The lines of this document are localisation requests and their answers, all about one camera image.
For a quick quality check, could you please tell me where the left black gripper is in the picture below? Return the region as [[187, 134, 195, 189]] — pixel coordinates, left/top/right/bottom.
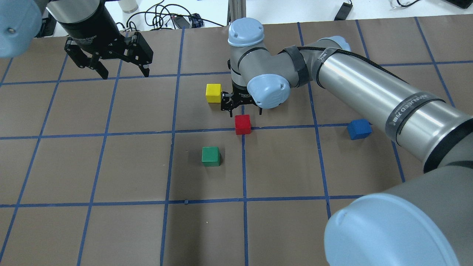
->
[[64, 7, 153, 80]]

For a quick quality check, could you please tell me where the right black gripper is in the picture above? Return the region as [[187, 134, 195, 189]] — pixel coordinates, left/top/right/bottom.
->
[[220, 89, 262, 118]]

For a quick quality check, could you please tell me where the red wooden block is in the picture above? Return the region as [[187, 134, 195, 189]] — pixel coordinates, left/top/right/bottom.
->
[[234, 114, 251, 135]]

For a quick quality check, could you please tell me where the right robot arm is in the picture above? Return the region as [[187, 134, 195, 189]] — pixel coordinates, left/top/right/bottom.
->
[[221, 17, 473, 266]]

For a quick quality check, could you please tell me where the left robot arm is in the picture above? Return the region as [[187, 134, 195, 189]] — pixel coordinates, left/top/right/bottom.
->
[[0, 0, 153, 79]]

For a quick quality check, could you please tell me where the yellow wooden block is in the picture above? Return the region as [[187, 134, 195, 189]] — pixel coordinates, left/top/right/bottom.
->
[[205, 83, 222, 104]]

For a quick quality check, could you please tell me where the green wooden block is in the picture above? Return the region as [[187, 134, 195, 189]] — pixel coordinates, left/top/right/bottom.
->
[[201, 146, 221, 167]]

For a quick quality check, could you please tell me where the blue wooden block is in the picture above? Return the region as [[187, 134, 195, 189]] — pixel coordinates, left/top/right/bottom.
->
[[347, 119, 373, 140]]

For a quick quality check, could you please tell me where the white cylinder bottle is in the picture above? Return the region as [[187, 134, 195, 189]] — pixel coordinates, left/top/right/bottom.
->
[[118, 0, 139, 14]]

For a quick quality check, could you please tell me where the black power adapter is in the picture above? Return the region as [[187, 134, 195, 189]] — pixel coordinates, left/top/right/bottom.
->
[[333, 1, 353, 21]]

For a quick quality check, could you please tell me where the aluminium frame post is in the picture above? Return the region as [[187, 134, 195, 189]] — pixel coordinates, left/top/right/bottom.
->
[[227, 0, 246, 25]]

